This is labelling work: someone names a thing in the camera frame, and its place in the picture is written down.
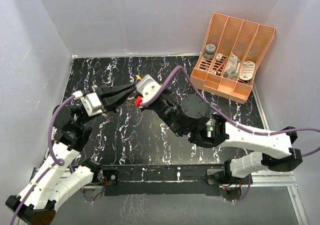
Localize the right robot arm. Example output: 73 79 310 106
146 89 303 185

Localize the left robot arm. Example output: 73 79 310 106
5 83 136 225

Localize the patterned lid jar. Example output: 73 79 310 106
203 43 216 59

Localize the orange file organizer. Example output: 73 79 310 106
190 13 276 104

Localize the white card box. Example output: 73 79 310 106
215 53 224 62

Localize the grey green small device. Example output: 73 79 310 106
223 67 237 80

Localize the black base bar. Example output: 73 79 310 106
103 164 223 197

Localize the white paper packet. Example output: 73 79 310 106
226 52 239 69

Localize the oval white blister pack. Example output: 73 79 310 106
239 61 256 81

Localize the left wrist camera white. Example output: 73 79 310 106
80 92 103 117

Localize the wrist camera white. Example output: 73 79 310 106
80 92 103 117
136 74 161 103

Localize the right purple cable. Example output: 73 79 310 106
139 65 320 157

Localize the purple cable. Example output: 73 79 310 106
10 91 85 225
139 65 320 157

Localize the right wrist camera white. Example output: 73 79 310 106
136 74 161 103

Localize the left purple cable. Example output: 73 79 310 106
10 91 85 225

